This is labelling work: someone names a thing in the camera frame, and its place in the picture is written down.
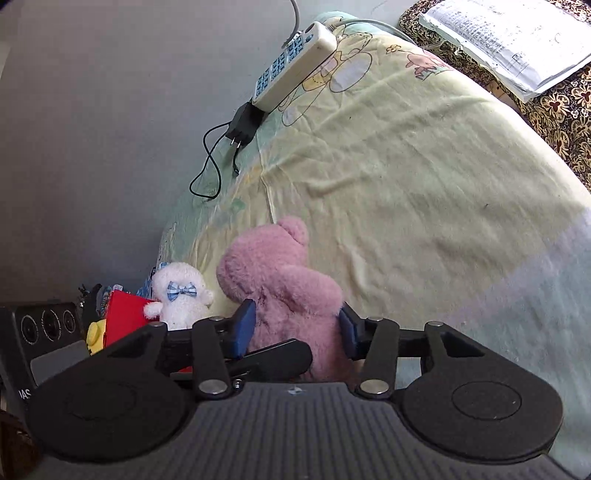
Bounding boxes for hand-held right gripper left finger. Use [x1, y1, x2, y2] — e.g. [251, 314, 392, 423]
[99, 298, 257, 400]

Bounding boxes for stack of printed papers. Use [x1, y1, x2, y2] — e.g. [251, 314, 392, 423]
[418, 0, 591, 103]

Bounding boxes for white power strip cable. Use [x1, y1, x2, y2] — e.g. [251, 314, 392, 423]
[330, 16, 416, 44]

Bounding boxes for brown floral cloth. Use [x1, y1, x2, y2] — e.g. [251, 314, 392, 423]
[399, 0, 591, 192]

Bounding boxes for cream power strip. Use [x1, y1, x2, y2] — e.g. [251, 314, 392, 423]
[252, 21, 338, 113]

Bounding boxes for pile of clothes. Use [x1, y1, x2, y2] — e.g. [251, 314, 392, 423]
[78, 282, 115, 320]

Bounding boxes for black charger cable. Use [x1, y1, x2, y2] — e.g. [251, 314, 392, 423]
[189, 121, 242, 201]

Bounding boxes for white plugged-in cable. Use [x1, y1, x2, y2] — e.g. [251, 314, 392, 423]
[281, 0, 303, 48]

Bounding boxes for white plush rabbit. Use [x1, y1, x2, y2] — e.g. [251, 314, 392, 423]
[143, 261, 215, 330]

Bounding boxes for pink plush bear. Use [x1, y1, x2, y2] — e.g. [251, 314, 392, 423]
[216, 216, 365, 384]

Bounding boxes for red cardboard box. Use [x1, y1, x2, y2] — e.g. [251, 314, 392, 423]
[102, 289, 160, 348]

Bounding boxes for black charger adapter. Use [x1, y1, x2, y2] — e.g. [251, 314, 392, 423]
[225, 102, 265, 149]

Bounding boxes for cartoon printed bed sheet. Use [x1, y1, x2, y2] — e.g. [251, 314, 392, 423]
[157, 10, 591, 480]

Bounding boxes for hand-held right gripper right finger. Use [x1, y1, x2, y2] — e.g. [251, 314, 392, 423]
[338, 302, 486, 400]

